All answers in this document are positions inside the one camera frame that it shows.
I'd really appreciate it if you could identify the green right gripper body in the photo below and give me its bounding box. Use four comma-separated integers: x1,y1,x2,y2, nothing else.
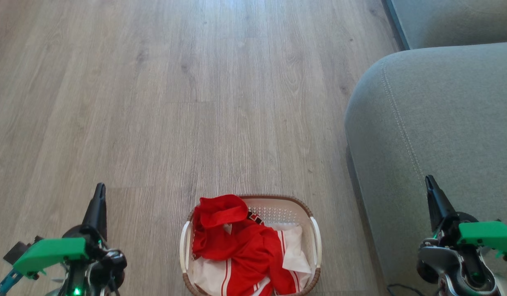
432,212,507,260

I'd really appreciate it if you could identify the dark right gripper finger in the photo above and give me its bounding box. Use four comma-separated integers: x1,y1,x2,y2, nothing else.
425,175,460,233

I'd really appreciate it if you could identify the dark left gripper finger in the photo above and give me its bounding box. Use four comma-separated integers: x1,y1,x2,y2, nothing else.
81,183,108,242

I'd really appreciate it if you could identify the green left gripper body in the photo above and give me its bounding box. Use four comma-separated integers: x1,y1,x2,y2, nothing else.
13,225,127,289

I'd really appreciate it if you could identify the red jersey with checked collar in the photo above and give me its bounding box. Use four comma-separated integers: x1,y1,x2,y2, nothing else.
192,194,297,296

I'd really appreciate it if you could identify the grey fabric sofa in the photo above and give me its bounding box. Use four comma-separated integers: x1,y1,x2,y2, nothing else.
345,41,507,296

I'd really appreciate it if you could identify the grey sofa seat section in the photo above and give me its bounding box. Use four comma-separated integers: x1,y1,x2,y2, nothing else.
384,0,507,51

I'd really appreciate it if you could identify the red and white striped garment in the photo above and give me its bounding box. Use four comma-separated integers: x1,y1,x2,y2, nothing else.
191,230,315,296

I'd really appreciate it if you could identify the white laundry basket brown rim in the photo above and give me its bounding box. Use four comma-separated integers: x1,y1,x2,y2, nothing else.
180,194,322,296

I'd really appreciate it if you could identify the plain white cloth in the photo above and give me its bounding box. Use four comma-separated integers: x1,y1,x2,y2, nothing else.
274,223,313,275

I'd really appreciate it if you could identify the blue plug camera cable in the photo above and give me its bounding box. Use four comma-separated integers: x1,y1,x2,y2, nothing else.
0,269,24,296

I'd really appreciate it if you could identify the thin black floor cable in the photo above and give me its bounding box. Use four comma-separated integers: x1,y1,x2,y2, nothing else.
386,283,426,296

